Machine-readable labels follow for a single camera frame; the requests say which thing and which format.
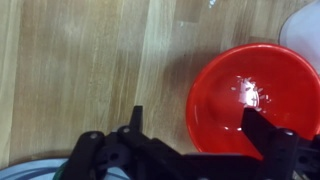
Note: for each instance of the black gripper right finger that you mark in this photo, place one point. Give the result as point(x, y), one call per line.
point(286, 153)

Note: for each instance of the white cup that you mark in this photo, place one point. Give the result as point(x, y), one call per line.
point(301, 33)

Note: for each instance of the grey round tray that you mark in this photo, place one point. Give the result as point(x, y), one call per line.
point(30, 169)

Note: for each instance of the red bowl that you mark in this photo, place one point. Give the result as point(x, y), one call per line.
point(220, 110)

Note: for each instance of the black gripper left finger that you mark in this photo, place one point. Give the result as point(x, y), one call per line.
point(100, 156)

